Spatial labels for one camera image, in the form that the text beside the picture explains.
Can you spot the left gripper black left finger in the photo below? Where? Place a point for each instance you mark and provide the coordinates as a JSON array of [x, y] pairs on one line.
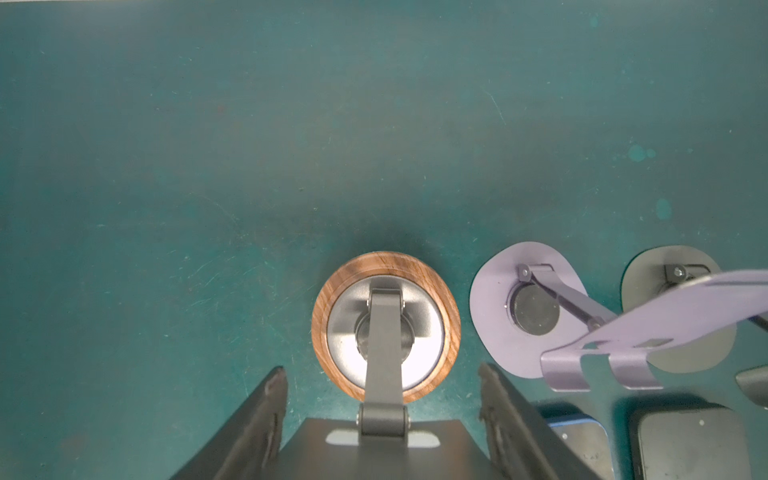
[[249, 439]]

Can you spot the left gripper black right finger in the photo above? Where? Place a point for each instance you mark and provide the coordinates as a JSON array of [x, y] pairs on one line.
[[521, 444]]

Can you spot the phone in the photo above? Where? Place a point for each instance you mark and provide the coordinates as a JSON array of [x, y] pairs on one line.
[[706, 442], [588, 440]]

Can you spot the wooden round base phone stand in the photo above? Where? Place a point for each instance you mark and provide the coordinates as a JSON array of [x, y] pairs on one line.
[[386, 330]]

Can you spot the lilac phone stand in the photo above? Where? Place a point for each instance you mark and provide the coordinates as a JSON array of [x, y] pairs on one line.
[[534, 316]]

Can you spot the grey phone stand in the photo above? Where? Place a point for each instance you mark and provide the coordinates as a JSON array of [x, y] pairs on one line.
[[683, 310]]

